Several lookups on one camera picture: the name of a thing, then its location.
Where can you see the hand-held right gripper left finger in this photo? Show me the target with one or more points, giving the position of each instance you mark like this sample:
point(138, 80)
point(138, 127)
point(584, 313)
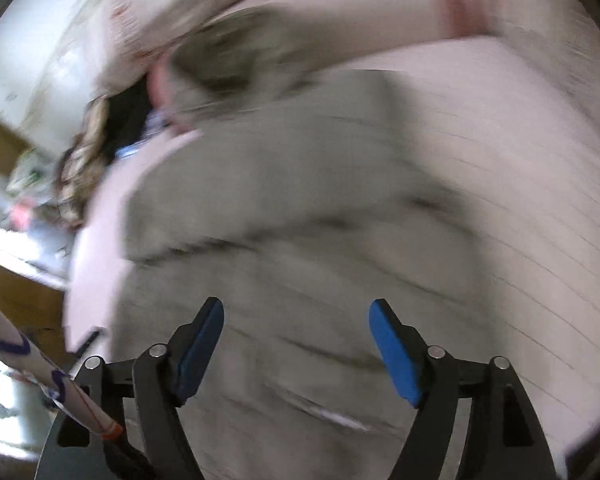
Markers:
point(200, 345)

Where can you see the dark patterned cloth pile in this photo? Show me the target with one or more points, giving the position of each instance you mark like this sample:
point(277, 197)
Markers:
point(100, 150)

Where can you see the floral pink blanket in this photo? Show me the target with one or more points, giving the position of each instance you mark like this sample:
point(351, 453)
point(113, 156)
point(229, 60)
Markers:
point(190, 15)

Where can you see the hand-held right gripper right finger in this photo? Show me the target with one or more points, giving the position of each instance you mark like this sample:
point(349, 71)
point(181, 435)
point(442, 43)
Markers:
point(397, 355)

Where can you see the person's left forearm patterned sleeve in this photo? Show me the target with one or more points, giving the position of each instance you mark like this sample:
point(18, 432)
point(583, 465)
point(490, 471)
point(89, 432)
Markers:
point(45, 375)

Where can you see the grey garment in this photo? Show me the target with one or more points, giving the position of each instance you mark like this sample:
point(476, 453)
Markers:
point(290, 240)

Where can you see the wooden furniture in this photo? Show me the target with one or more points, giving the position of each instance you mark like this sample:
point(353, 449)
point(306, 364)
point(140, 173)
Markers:
point(15, 270)

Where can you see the pink bed sheet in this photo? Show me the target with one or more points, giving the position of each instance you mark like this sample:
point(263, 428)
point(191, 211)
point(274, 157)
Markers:
point(505, 160)

